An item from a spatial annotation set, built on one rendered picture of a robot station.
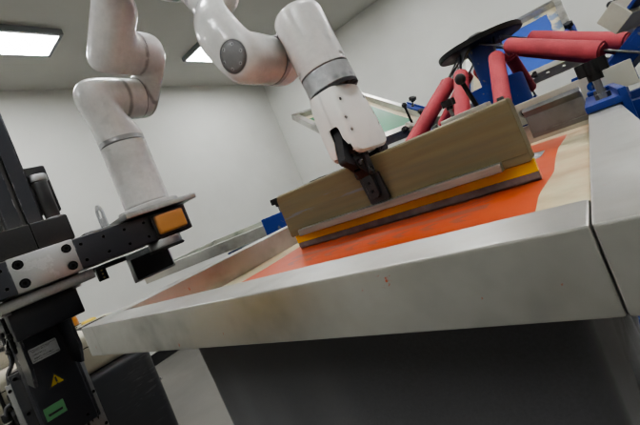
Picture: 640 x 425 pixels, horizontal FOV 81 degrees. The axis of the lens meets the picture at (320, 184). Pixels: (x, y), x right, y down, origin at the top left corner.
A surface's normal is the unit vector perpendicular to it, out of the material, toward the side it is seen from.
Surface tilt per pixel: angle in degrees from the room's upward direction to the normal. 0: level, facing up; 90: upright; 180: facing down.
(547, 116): 90
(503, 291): 90
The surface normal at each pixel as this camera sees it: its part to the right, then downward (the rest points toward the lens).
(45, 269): 0.69, -0.29
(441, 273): -0.56, 0.23
